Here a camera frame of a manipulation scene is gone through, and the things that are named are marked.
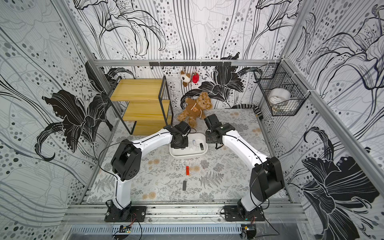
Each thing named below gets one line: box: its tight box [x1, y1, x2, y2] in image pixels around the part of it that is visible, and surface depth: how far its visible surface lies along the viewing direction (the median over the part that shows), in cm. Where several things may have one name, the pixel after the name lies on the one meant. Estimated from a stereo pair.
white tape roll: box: [268, 88, 292, 105], surface depth 74 cm
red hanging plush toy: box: [192, 71, 200, 84], surface depth 97 cm
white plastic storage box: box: [169, 133, 208, 159], surface depth 98 cm
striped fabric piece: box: [231, 104, 264, 120], surface depth 121 cm
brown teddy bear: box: [177, 91, 213, 128], surface depth 110 cm
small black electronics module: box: [241, 224, 257, 240], surface depth 71 cm
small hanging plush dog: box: [180, 70, 191, 87], surface depth 95 cm
